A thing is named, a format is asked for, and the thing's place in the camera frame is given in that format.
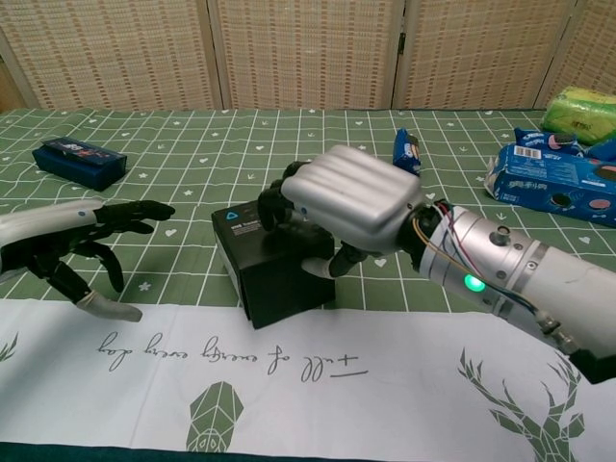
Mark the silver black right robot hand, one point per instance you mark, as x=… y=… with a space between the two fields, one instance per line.
x=356 y=192

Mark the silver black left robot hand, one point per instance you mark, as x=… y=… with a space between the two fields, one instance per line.
x=48 y=231

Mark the black paper box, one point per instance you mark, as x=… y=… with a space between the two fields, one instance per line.
x=284 y=289

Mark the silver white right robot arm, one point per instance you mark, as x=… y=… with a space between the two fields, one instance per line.
x=529 y=269

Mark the blue Oreo cookie package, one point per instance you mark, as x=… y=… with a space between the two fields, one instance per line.
x=539 y=183

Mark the small blue Oreo pack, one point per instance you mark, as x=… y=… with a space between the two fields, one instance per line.
x=406 y=149
x=604 y=151
x=534 y=139

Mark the dark blue pencil case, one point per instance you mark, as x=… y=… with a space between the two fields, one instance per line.
x=77 y=166

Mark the bamboo folding screen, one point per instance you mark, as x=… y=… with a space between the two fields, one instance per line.
x=144 y=48

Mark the green checked deer tablecloth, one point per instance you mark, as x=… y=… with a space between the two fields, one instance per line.
x=409 y=414

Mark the green yellow snack bag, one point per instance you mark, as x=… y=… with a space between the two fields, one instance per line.
x=577 y=110

